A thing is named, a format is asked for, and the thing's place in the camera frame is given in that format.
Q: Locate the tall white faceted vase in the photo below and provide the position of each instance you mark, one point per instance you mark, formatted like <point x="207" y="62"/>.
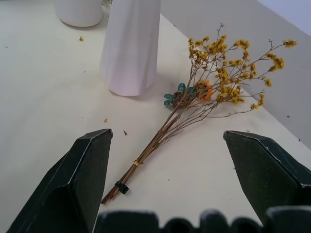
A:
<point x="131" y="48"/>

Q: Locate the dried yellow flower bouquet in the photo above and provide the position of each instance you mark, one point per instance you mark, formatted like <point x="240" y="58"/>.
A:
<point x="192" y="97"/>

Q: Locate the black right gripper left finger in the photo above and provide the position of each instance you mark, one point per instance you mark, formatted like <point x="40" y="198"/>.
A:
<point x="65" y="179"/>

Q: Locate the round white ribbed pot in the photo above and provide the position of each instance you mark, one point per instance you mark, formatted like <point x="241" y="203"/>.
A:
<point x="77" y="12"/>

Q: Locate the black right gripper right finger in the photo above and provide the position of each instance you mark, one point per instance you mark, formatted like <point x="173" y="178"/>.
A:
<point x="262" y="174"/>

